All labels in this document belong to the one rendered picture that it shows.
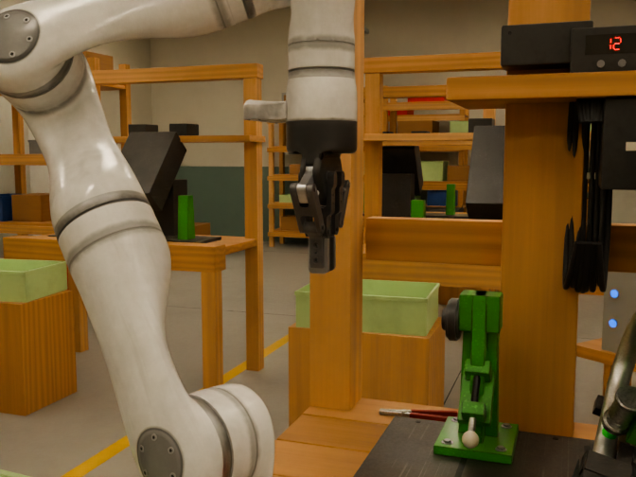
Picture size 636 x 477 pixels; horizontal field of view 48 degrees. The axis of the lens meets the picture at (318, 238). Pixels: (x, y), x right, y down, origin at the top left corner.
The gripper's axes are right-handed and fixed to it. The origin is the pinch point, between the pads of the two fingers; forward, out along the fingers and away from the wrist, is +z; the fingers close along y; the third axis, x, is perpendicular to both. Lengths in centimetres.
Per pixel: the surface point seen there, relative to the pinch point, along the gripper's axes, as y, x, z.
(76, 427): 228, 215, 129
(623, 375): 42, -33, 22
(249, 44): 1034, 481, -197
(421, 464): 40, -3, 40
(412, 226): 74, 6, 4
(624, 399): 27.6, -32.6, 21.6
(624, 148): 55, -33, -12
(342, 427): 57, 15, 42
